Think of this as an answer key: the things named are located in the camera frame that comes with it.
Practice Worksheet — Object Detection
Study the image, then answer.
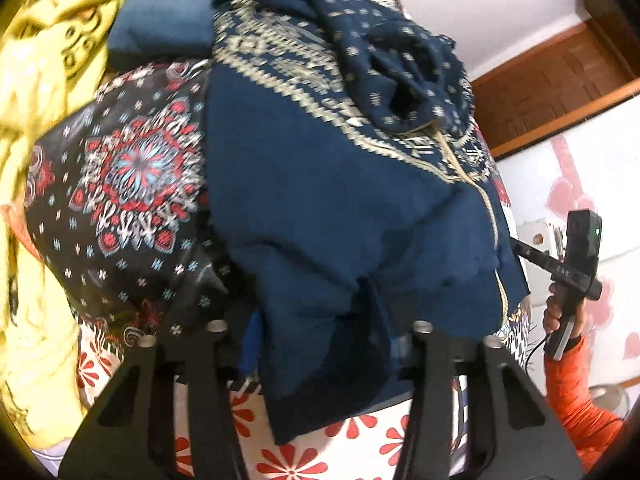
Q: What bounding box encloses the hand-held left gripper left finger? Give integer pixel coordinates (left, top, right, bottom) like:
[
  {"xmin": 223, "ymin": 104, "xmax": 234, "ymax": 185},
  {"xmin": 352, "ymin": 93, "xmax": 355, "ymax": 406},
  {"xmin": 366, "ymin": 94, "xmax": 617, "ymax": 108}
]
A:
[{"xmin": 59, "ymin": 310, "xmax": 263, "ymax": 480}]

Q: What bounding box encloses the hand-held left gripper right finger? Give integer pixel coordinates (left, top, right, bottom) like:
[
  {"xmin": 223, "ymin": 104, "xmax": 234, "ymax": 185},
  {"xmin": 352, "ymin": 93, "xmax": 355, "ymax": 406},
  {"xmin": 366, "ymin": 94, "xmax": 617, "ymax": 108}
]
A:
[{"xmin": 392, "ymin": 319, "xmax": 586, "ymax": 480}]

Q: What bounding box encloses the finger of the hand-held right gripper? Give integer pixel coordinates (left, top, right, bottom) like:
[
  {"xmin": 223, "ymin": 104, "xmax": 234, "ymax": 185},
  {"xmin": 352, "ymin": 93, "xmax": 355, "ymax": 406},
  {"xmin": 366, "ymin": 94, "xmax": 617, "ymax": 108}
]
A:
[{"xmin": 510, "ymin": 240, "xmax": 565, "ymax": 275}]

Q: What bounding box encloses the navy patterned hooded jacket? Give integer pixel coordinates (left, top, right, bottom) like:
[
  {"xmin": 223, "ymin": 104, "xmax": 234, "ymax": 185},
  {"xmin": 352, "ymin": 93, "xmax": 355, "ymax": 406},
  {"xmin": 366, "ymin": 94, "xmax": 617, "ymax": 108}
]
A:
[{"xmin": 202, "ymin": 0, "xmax": 532, "ymax": 447}]

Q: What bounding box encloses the person's right forearm orange sleeve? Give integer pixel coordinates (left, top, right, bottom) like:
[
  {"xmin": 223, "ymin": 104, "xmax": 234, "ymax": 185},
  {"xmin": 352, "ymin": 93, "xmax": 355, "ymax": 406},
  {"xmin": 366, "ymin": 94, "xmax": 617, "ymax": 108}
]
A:
[{"xmin": 544, "ymin": 334, "xmax": 627, "ymax": 472}]

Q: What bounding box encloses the person's right hand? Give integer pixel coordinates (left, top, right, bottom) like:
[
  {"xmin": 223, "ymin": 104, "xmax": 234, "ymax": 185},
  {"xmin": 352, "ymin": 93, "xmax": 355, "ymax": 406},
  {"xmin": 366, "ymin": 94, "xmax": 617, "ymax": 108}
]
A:
[{"xmin": 544, "ymin": 282, "xmax": 587, "ymax": 342}]

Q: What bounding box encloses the white door with pink hearts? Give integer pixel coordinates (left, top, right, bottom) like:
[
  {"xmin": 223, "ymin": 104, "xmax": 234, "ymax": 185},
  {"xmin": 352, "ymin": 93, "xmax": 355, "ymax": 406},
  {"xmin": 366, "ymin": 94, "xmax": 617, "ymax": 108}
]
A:
[{"xmin": 492, "ymin": 95, "xmax": 640, "ymax": 413}]

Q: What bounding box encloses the grey round object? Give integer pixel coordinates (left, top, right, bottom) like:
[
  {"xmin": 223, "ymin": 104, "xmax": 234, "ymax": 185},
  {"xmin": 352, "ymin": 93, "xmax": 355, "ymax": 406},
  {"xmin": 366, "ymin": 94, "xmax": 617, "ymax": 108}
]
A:
[{"xmin": 589, "ymin": 384, "xmax": 632, "ymax": 418}]

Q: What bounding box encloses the patchwork printed blanket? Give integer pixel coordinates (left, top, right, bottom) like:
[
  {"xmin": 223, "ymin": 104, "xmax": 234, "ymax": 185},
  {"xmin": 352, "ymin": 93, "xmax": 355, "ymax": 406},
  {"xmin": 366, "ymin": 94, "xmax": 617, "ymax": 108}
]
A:
[{"xmin": 20, "ymin": 0, "xmax": 532, "ymax": 480}]

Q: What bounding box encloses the yellow printed garment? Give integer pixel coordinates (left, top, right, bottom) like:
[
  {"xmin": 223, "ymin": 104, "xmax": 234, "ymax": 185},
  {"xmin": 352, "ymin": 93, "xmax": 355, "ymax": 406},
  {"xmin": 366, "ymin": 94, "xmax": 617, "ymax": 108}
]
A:
[{"xmin": 0, "ymin": 0, "xmax": 132, "ymax": 457}]

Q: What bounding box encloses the blue denim garment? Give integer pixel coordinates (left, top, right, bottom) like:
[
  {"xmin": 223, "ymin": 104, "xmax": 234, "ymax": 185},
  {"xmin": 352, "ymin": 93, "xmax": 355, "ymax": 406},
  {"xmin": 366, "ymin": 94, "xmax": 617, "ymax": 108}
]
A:
[{"xmin": 106, "ymin": 0, "xmax": 242, "ymax": 58}]

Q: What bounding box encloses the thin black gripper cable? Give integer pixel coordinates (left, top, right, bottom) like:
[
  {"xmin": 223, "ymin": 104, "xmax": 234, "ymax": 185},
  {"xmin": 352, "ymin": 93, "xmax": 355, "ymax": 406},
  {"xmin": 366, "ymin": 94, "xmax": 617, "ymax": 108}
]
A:
[{"xmin": 520, "ymin": 332, "xmax": 549, "ymax": 372}]

